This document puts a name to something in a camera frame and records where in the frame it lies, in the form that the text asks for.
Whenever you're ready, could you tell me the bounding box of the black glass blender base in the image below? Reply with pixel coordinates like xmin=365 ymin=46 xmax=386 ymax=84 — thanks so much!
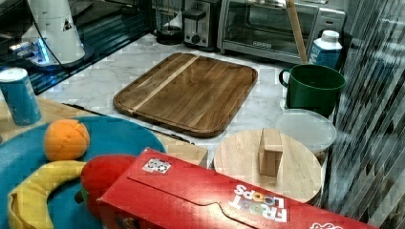
xmin=153 ymin=0 xmax=183 ymax=45

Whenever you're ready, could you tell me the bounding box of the clear plastic container lid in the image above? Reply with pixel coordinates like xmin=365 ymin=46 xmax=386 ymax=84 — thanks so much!
xmin=274 ymin=109 xmax=337 ymax=153

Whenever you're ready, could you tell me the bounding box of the red plush apple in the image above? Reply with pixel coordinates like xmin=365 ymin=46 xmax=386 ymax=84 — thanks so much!
xmin=75 ymin=154 xmax=136 ymax=220

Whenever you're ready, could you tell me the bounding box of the green plastic mug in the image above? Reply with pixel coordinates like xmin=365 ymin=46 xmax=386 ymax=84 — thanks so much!
xmin=279 ymin=64 xmax=346 ymax=117

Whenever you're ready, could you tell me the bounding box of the blue cylindrical can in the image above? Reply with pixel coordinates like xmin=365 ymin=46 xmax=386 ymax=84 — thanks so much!
xmin=0 ymin=68 xmax=41 ymax=126

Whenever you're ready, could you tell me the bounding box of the silver toaster oven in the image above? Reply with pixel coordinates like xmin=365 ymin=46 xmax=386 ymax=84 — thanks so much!
xmin=217 ymin=0 xmax=345 ymax=64

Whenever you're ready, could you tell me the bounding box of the orange plush fruit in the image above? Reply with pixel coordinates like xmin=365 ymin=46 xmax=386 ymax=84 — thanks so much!
xmin=43 ymin=119 xmax=90 ymax=161

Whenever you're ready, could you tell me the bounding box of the red Froot Loops box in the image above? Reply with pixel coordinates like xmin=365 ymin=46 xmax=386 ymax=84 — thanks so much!
xmin=98 ymin=149 xmax=377 ymax=229

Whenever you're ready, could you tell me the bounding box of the round wooden lid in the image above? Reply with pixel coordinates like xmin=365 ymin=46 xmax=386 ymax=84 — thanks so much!
xmin=214 ymin=130 xmax=323 ymax=203

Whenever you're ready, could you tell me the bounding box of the dark wooden cutting board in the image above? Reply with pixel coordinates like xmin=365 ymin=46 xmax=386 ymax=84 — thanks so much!
xmin=113 ymin=52 xmax=258 ymax=137

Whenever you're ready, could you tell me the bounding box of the blue round plate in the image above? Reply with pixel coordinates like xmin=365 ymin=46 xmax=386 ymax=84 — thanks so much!
xmin=0 ymin=116 xmax=164 ymax=229

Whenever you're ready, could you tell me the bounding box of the light wooden stick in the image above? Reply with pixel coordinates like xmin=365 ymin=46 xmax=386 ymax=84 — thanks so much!
xmin=286 ymin=0 xmax=308 ymax=64

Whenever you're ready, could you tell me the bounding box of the yellow plush banana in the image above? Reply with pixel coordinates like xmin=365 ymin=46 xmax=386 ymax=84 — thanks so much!
xmin=7 ymin=160 xmax=85 ymax=229

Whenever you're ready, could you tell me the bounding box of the silver toaster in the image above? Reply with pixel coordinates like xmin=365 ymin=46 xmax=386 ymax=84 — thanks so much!
xmin=182 ymin=0 xmax=222 ymax=52

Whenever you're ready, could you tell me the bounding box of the blue white milk carton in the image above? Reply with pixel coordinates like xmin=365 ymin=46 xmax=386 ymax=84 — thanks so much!
xmin=309 ymin=30 xmax=342 ymax=69

